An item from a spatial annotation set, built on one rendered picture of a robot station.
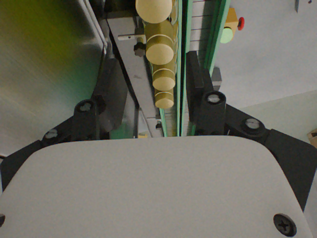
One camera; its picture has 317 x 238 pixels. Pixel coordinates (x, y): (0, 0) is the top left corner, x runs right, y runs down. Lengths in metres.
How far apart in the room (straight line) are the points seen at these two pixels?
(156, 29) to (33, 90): 0.15
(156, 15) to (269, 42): 0.72
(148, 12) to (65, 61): 0.14
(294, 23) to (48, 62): 0.78
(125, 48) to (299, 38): 0.66
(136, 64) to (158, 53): 0.43
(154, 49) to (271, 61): 0.80
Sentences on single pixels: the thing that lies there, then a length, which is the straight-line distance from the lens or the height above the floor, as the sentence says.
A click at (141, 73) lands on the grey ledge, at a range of 0.69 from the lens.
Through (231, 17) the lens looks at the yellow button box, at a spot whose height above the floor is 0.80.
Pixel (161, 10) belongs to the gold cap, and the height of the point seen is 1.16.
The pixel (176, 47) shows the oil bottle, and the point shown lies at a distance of 0.32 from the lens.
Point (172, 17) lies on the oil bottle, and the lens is 0.29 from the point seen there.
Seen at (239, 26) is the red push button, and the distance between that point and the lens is 0.71.
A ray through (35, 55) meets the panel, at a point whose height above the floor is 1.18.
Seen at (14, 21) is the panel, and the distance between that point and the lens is 0.23.
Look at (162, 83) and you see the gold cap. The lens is 0.27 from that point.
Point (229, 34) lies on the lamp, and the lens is 0.65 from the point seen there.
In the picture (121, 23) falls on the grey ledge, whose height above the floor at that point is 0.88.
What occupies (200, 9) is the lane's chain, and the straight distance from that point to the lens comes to 0.54.
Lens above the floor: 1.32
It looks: 26 degrees down
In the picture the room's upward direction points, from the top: 180 degrees clockwise
